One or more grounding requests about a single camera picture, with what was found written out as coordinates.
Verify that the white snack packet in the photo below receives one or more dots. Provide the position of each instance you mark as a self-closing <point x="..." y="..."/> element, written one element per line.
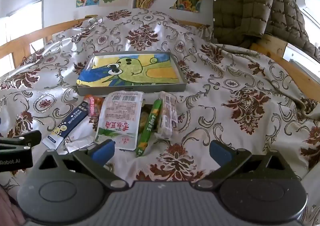
<point x="120" y="116"/>

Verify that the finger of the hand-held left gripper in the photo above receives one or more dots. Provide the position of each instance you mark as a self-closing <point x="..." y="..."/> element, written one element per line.
<point x="22" y="140"/>

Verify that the silver foil wrapper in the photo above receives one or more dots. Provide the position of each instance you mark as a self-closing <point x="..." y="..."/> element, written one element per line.
<point x="77" y="143"/>

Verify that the clear rice cracker packet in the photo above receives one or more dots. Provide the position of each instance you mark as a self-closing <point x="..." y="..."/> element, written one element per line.
<point x="167" y="116"/>

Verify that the green sausage stick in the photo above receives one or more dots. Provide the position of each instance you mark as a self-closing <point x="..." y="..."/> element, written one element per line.
<point x="150" y="126"/>

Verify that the red-orange snack packet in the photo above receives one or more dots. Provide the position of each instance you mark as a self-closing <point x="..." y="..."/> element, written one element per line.
<point x="93" y="106"/>

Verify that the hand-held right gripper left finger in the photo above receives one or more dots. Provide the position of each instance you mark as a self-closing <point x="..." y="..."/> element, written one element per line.
<point x="102" y="152"/>

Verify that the golden yellow snack packet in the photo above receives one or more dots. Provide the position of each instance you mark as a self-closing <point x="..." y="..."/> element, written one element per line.
<point x="145" y="118"/>

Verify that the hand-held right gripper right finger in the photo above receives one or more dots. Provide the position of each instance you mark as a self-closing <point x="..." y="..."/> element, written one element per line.
<point x="220" y="153"/>

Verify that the dark blue snack packet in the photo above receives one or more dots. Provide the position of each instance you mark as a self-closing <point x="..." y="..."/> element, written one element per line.
<point x="70" y="121"/>

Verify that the floral printed blanket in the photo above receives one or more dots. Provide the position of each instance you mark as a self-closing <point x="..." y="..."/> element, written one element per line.
<point x="225" y="48"/>

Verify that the cartoon drawing tray liner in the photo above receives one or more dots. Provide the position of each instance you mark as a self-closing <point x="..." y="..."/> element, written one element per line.
<point x="150" y="71"/>

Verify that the olive puffer jacket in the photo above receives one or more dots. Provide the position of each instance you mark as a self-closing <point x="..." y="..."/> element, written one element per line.
<point x="245" y="4"/>

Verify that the grey metal tray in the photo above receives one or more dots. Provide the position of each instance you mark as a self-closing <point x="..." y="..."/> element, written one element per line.
<point x="135" y="90"/>

